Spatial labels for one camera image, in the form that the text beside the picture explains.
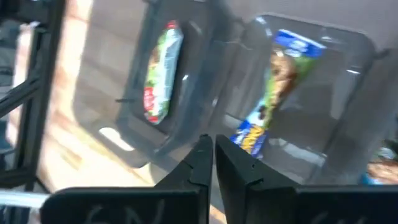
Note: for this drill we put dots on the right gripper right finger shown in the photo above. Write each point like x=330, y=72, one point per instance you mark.
x=248, y=193

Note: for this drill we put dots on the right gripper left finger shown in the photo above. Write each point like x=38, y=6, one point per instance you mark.
x=199, y=168

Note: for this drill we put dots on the red green granola bar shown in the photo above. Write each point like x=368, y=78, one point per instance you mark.
x=161, y=74

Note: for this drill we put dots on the blue green granola bar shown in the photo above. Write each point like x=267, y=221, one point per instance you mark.
x=280, y=81

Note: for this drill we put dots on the orange blue granola bar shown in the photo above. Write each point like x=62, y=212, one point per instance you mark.
x=382, y=171

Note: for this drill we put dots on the grey translucent plastic bin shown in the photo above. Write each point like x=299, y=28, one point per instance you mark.
x=373, y=109
x=311, y=124
x=192, y=93

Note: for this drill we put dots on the black aluminium extrusion frame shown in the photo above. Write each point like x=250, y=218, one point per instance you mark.
x=42, y=93

